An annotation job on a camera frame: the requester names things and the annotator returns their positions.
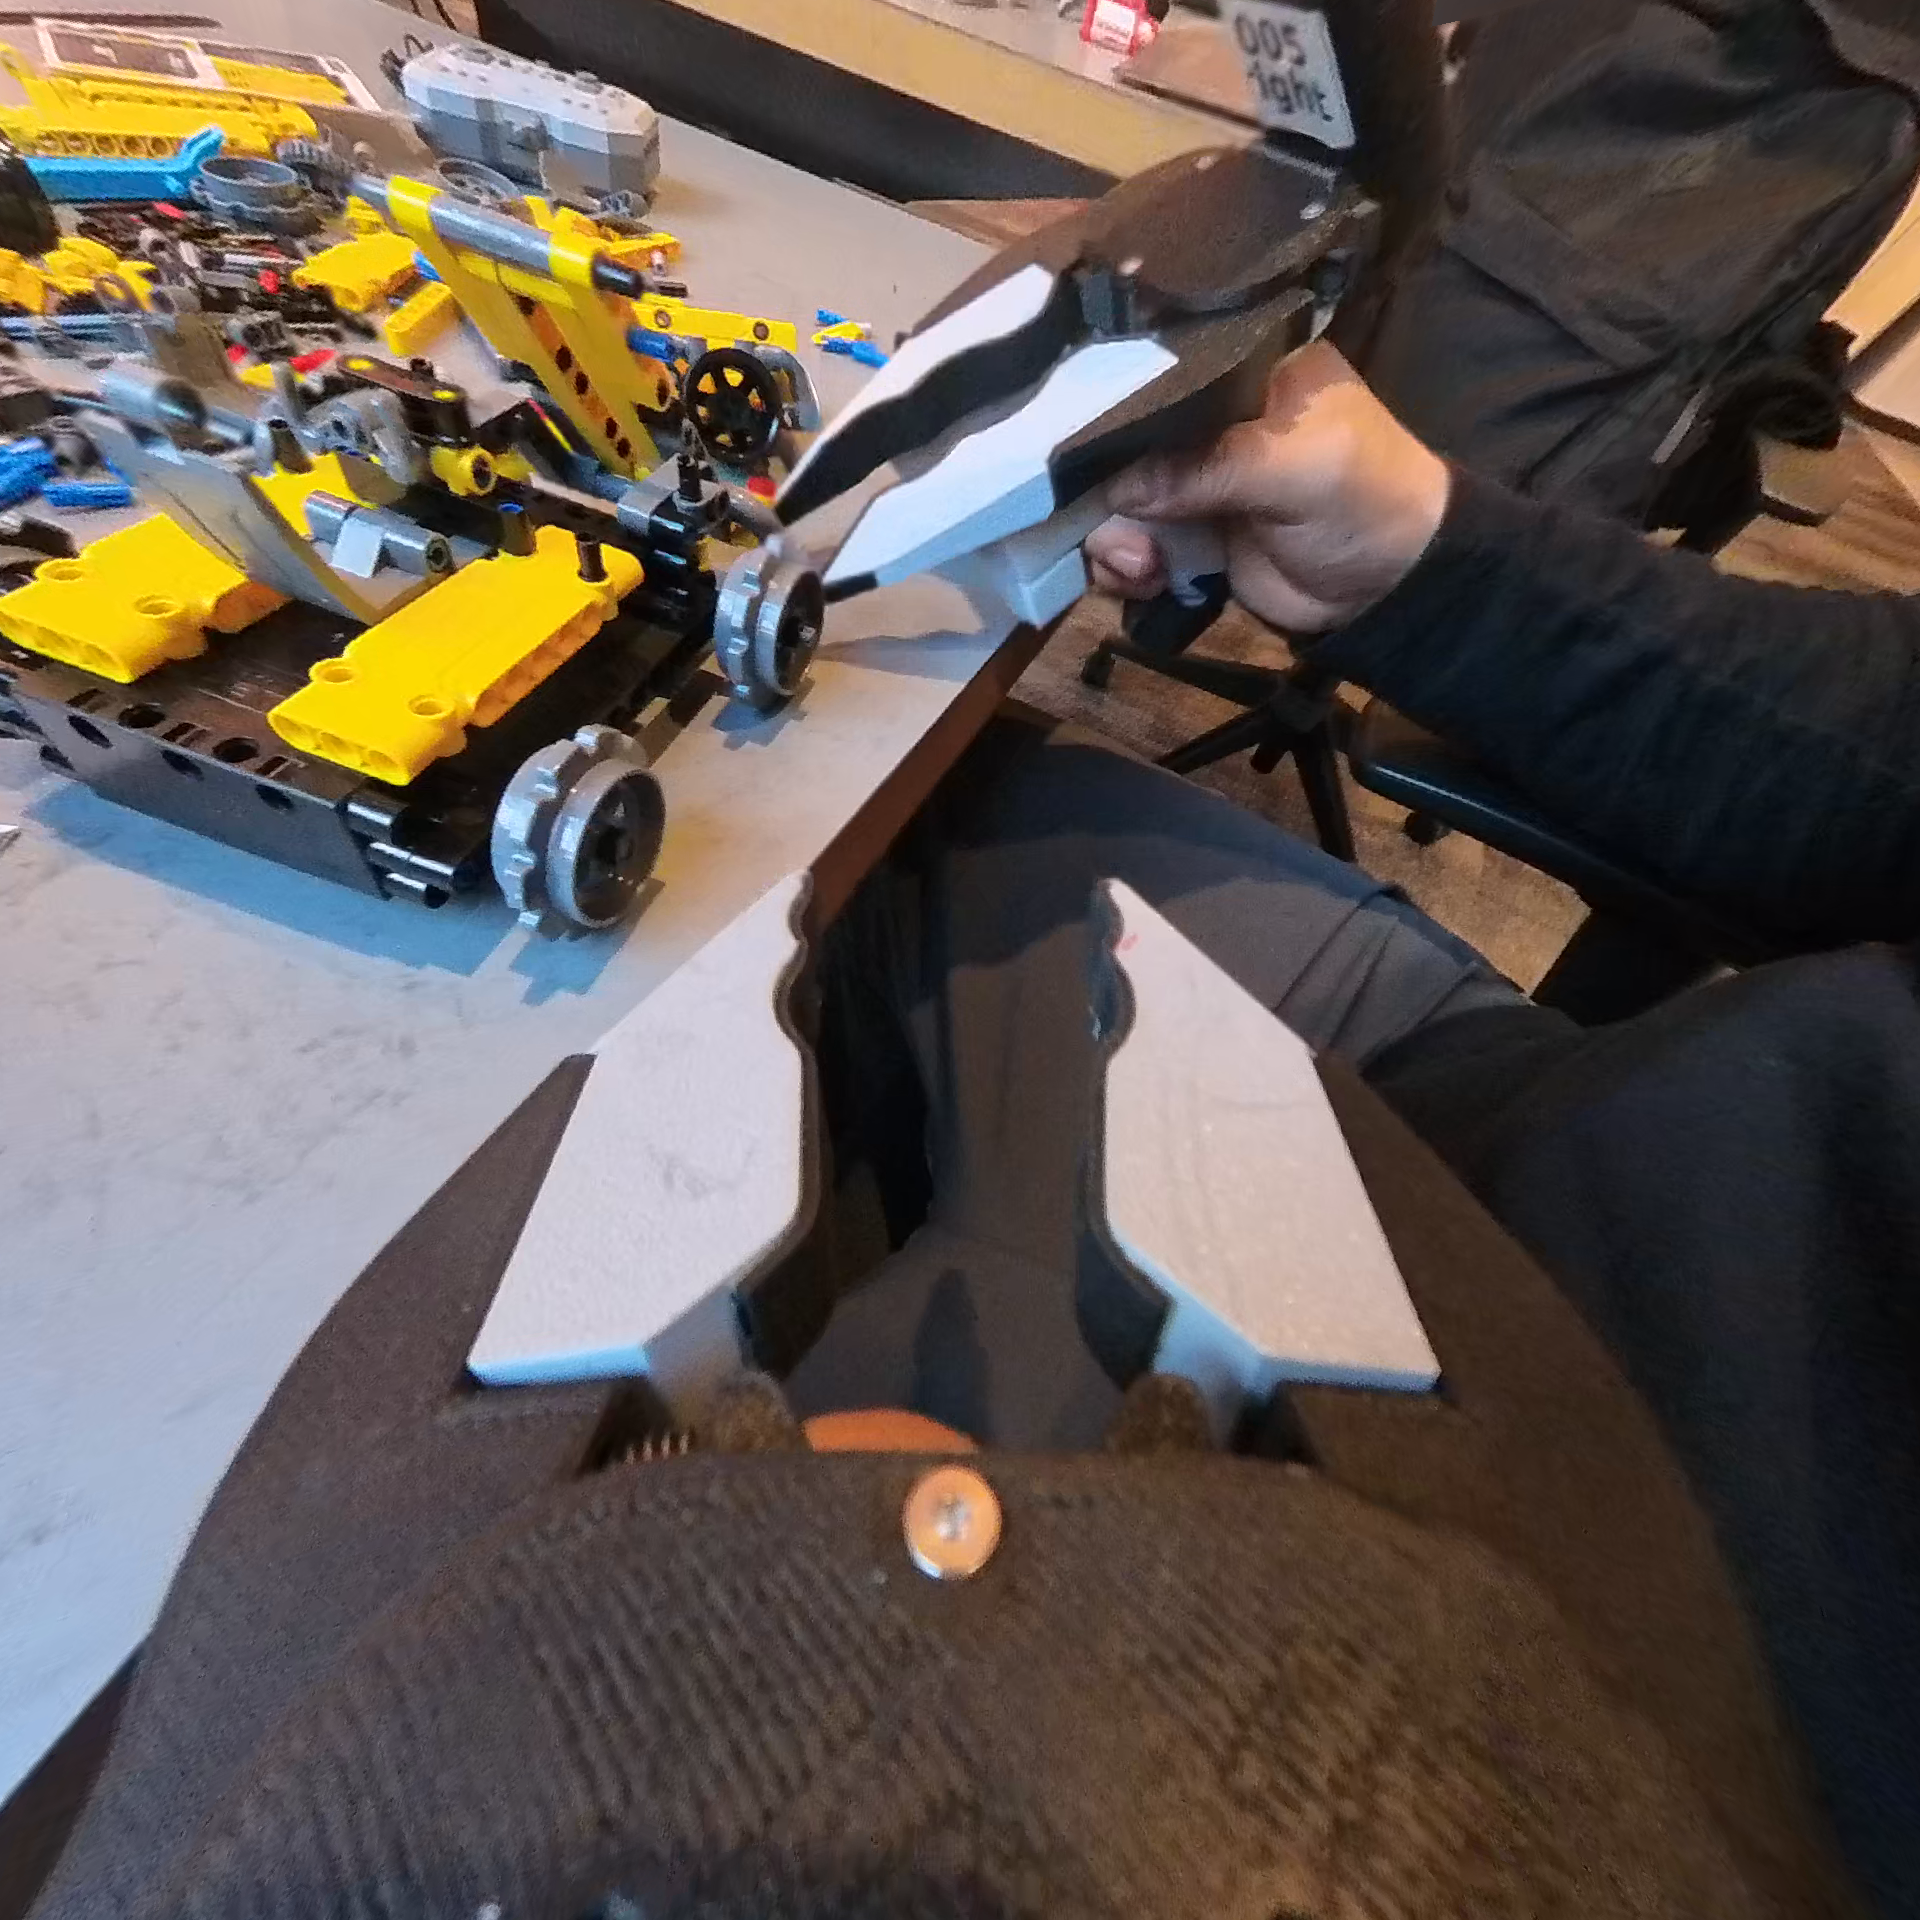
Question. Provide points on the yellow toy frame part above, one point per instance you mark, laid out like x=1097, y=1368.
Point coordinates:
x=137, y=106

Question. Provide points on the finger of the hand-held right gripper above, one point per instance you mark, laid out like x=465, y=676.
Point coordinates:
x=990, y=481
x=931, y=374

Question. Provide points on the yellow black sticker sheet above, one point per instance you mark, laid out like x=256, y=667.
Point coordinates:
x=197, y=61

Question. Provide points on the pile of small building pieces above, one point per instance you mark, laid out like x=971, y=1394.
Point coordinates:
x=137, y=286

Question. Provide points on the red white card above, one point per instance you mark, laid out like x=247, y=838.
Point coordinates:
x=1118, y=19

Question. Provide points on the person's left hand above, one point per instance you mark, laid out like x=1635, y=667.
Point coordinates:
x=886, y=1432

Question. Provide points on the blue toy pin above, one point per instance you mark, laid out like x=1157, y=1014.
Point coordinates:
x=847, y=333

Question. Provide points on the black backpack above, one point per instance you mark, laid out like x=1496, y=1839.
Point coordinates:
x=1650, y=255

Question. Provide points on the yellow toy vehicle model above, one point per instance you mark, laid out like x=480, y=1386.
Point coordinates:
x=392, y=600

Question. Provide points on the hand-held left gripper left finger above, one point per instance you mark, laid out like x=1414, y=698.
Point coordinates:
x=661, y=1185

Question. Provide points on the tan office desk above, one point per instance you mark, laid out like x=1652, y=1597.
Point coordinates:
x=900, y=61

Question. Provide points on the grey spoked toy wheel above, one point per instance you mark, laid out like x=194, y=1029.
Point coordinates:
x=480, y=179
x=249, y=184

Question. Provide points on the grey toy motor hub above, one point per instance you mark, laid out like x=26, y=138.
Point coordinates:
x=527, y=114

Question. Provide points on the blue curved toy panel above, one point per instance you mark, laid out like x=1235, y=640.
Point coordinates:
x=120, y=169

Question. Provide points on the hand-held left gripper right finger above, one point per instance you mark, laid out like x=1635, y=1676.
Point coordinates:
x=1261, y=1185

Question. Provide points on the person's right hand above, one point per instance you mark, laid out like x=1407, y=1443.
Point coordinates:
x=1306, y=497

